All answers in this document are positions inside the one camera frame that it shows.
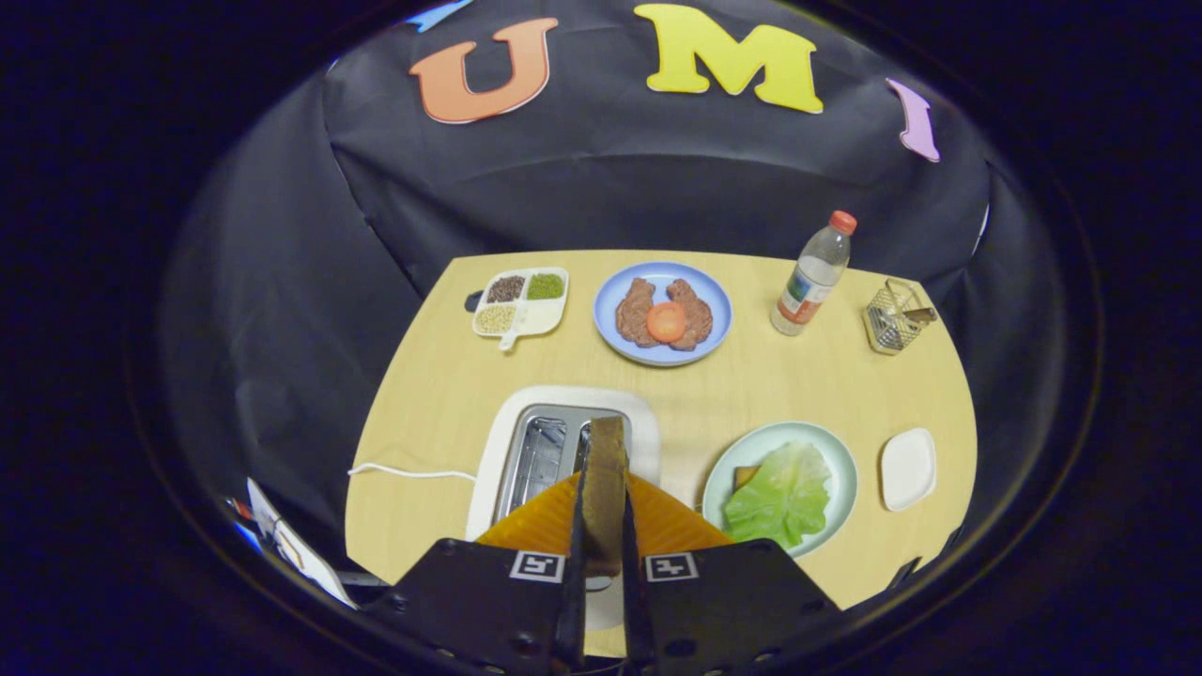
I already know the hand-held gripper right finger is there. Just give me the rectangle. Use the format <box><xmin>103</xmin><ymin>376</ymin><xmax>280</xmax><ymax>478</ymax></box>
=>
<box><xmin>620</xmin><ymin>472</ymin><xmax>841</xmax><ymax>676</ymax></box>

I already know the white divided seasoning tray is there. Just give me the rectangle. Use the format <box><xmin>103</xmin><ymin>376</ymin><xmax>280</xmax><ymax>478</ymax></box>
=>
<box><xmin>470</xmin><ymin>267</ymin><xmax>570</xmax><ymax>352</ymax></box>

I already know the brown meat patty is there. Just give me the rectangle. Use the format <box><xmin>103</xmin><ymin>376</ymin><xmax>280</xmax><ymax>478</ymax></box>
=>
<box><xmin>667</xmin><ymin>279</ymin><xmax>714</xmax><ymax>352</ymax></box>
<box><xmin>615</xmin><ymin>277</ymin><xmax>658</xmax><ymax>348</ymax></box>

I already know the red tomato slice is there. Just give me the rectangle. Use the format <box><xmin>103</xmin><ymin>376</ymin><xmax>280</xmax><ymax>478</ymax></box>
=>
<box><xmin>646</xmin><ymin>301</ymin><xmax>689</xmax><ymax>344</ymax></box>

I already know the clear bottle with red cap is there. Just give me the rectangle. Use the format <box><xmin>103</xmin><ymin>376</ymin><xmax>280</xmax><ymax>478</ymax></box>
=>
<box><xmin>770</xmin><ymin>210</ymin><xmax>858</xmax><ymax>337</ymax></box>

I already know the white square plate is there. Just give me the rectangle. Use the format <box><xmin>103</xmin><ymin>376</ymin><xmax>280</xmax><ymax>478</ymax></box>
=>
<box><xmin>879</xmin><ymin>428</ymin><xmax>938</xmax><ymax>513</ymax></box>

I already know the blue round plate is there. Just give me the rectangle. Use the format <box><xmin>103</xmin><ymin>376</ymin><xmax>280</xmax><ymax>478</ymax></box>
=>
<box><xmin>593</xmin><ymin>261</ymin><xmax>733</xmax><ymax>367</ymax></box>

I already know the white paper sheet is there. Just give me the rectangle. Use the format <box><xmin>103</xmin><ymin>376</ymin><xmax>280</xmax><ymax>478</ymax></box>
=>
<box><xmin>246</xmin><ymin>477</ymin><xmax>360</xmax><ymax>611</ymax></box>

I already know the green lettuce leaf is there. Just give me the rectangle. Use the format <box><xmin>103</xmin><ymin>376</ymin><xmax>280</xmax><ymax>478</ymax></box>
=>
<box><xmin>722</xmin><ymin>441</ymin><xmax>834</xmax><ymax>551</ymax></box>

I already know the brown toast slice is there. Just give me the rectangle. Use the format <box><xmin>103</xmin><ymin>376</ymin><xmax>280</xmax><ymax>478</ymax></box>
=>
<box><xmin>580</xmin><ymin>416</ymin><xmax>628</xmax><ymax>578</ymax></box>

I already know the metal wire basket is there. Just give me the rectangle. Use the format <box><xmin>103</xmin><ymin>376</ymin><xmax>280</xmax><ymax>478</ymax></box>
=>
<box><xmin>863</xmin><ymin>278</ymin><xmax>938</xmax><ymax>356</ymax></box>

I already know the black backdrop cloth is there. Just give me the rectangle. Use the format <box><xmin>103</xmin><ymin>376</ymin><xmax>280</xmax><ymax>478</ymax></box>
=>
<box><xmin>160</xmin><ymin>0</ymin><xmax>996</xmax><ymax>564</ymax></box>

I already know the pale green round plate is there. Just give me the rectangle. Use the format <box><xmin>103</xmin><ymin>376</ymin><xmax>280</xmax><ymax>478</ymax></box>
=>
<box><xmin>701</xmin><ymin>421</ymin><xmax>859</xmax><ymax>561</ymax></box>

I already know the white toaster cable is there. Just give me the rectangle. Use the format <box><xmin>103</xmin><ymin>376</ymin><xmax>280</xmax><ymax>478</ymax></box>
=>
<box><xmin>348</xmin><ymin>462</ymin><xmax>478</xmax><ymax>483</ymax></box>

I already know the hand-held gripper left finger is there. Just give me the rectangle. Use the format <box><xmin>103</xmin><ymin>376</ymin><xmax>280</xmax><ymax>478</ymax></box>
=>
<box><xmin>362</xmin><ymin>469</ymin><xmax>588</xmax><ymax>676</ymax></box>

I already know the white toaster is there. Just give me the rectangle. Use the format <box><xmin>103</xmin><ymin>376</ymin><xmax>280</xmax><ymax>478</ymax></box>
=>
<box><xmin>465</xmin><ymin>385</ymin><xmax>662</xmax><ymax>632</ymax></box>

